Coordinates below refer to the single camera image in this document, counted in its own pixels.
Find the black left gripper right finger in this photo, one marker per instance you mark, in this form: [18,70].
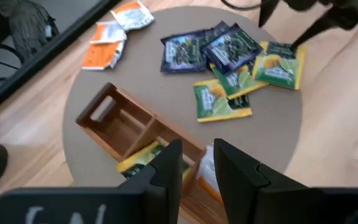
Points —
[238,180]

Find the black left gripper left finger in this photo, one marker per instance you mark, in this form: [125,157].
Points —
[163,186]

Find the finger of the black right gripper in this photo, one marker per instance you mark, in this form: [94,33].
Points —
[267,9]
[325,26]

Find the orange white tea bag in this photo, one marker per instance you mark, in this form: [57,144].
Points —
[208,174]
[107,32]
[132,17]
[99,56]

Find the green yellow tea bag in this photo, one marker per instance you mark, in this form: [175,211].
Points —
[135,160]
[219,102]
[278,68]
[235,82]

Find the dark blue tea bag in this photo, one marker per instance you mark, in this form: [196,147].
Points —
[232,46]
[182,53]

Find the brown wooden tea box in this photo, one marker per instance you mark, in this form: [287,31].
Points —
[117,130]

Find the round grey mat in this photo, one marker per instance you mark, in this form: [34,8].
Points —
[166,93]

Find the black floor fan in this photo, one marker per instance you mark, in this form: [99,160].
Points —
[26,28]

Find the black aluminium table frame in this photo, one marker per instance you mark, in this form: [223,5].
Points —
[42,59]

